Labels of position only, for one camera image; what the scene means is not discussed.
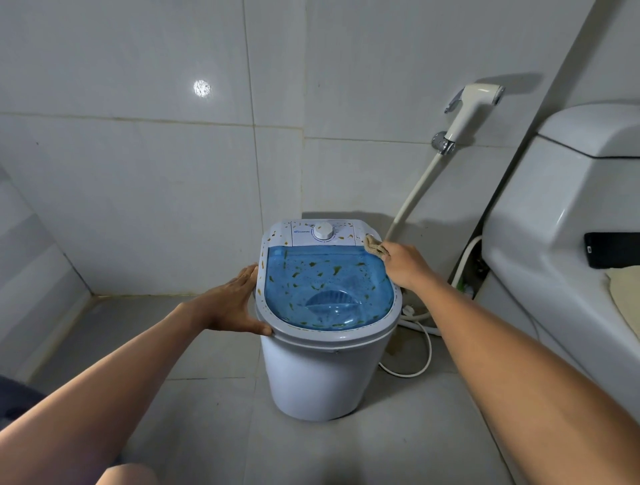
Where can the person's left hand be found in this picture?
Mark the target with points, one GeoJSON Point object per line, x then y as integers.
{"type": "Point", "coordinates": [225, 307]}

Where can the blue transparent washer lid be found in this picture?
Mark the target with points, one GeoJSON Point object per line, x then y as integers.
{"type": "Point", "coordinates": [325, 280]}

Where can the person's dark shorts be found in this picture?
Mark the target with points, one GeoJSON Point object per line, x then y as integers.
{"type": "Point", "coordinates": [17, 402]}

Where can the chrome sprayer wall holder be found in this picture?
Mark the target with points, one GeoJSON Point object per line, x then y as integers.
{"type": "Point", "coordinates": [442, 142]}

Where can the black smartphone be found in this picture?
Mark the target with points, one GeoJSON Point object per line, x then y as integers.
{"type": "Point", "coordinates": [612, 250]}

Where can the white bidet sprayer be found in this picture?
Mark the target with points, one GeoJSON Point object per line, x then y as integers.
{"type": "Point", "coordinates": [472, 107]}

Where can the white toilet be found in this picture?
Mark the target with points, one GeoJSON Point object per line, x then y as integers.
{"type": "Point", "coordinates": [545, 225]}

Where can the white mini washing machine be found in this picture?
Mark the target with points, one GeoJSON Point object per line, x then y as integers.
{"type": "Point", "coordinates": [320, 374]}

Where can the person's left thumb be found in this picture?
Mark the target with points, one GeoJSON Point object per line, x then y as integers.
{"type": "Point", "coordinates": [252, 328]}

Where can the beige cleaning cloth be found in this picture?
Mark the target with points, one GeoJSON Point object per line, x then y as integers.
{"type": "Point", "coordinates": [372, 246]}

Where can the person's right hand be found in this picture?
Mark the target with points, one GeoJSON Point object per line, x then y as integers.
{"type": "Point", "coordinates": [407, 265]}

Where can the person's right fingers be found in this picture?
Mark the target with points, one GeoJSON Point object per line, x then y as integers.
{"type": "Point", "coordinates": [389, 250]}

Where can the white washer timer knob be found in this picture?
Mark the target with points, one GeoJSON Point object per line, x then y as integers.
{"type": "Point", "coordinates": [323, 230]}

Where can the person's left forearm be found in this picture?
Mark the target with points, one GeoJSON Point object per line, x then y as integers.
{"type": "Point", "coordinates": [100, 389]}

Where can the person's knee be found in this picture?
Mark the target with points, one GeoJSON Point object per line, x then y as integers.
{"type": "Point", "coordinates": [127, 475]}

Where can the person's right forearm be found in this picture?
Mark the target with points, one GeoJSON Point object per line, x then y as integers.
{"type": "Point", "coordinates": [525, 369]}

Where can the pale yellow folded cloth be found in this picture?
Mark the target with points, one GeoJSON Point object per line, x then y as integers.
{"type": "Point", "coordinates": [627, 300]}

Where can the white toilet tank lid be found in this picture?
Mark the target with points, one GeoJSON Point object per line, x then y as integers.
{"type": "Point", "coordinates": [595, 132]}

